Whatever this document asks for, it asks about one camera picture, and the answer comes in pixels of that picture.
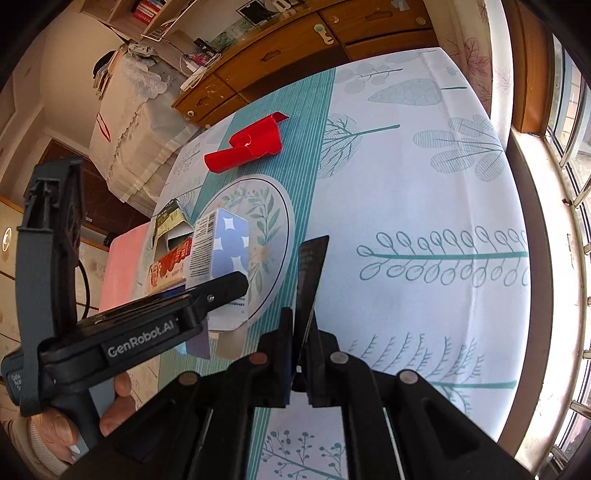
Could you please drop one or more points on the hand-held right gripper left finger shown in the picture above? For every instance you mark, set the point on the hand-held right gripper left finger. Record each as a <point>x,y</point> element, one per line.
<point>281,369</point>

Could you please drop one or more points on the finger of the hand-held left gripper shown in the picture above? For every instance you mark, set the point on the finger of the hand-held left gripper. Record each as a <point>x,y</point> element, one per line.
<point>221,288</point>

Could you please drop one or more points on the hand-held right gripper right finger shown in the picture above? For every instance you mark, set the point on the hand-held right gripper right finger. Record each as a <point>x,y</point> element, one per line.
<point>323,369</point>

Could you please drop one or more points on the blue white patterned box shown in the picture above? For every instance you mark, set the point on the blue white patterned box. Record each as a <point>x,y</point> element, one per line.
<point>226,240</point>

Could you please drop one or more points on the pink strawberry print box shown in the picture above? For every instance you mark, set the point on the pink strawberry print box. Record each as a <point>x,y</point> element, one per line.
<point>171,267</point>

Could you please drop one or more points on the black box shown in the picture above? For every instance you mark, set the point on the black box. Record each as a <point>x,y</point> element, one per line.
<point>310,277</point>

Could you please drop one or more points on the red cardboard box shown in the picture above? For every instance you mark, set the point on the red cardboard box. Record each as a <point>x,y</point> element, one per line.
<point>249,143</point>

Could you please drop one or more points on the person's left forearm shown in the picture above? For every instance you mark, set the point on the person's left forearm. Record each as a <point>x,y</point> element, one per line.
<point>32,454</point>

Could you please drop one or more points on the person's left hand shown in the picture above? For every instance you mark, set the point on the person's left hand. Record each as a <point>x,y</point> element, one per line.
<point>117,401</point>

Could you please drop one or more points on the pink blanket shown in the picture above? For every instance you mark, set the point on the pink blanket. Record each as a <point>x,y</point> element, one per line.
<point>124,263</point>

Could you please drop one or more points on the leaf print tablecloth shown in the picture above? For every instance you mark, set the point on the leaf print tablecloth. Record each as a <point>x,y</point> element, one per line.
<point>415,184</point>

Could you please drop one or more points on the white power strip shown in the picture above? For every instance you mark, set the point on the white power strip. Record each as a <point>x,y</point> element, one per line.
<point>194,79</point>

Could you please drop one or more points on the wooden desk with drawers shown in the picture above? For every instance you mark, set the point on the wooden desk with drawers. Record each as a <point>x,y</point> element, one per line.
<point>277,50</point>

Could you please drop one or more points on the white drawer lock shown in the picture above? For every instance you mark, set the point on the white drawer lock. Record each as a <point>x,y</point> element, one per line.
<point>323,34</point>

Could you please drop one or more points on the row of shelf books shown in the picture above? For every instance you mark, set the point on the row of shelf books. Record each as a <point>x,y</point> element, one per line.
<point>147,9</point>

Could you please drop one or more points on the wooden bookshelf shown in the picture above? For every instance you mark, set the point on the wooden bookshelf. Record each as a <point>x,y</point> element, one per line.
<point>120,9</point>

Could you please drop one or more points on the beige curtain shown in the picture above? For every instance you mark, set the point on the beige curtain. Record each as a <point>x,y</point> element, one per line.
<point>480,60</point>

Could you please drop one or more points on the window with metal grille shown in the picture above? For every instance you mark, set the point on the window with metal grille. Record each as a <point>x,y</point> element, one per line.
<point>568,92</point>

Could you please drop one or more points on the black picture frame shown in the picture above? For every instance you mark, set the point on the black picture frame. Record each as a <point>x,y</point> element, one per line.
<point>256,11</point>

